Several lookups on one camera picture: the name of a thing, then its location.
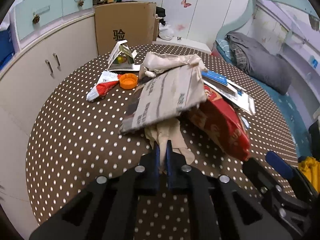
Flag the red snack bag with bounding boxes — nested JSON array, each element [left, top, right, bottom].
[[188, 85, 250, 161]]

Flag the blue white paper leaflets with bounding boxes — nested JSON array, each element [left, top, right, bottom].
[[202, 70, 256, 115]]

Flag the beige printed cloth bag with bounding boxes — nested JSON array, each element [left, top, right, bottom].
[[119, 52, 207, 172]]

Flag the red white snack wrapper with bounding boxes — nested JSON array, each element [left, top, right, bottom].
[[86, 71, 121, 102]]

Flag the orange plastic lid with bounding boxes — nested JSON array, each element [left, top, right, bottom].
[[119, 73, 138, 90]]

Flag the grey folded blanket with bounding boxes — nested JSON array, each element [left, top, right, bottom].
[[226, 32, 292, 95]]

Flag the white long cabinet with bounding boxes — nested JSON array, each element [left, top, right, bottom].
[[1, 14, 98, 239]]

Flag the crumpled white green carton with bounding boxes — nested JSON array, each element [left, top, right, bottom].
[[106, 40, 140, 72]]

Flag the blue shopping bag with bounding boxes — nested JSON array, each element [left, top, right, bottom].
[[0, 28, 15, 69]]

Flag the brown cardboard box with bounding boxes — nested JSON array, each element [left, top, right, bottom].
[[94, 2, 156, 55]]

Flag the white wardrobe with butterflies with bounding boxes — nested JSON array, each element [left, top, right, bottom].
[[122, 0, 253, 48]]

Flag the mint green drawer unit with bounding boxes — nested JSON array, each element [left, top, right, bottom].
[[15, 0, 93, 40]]

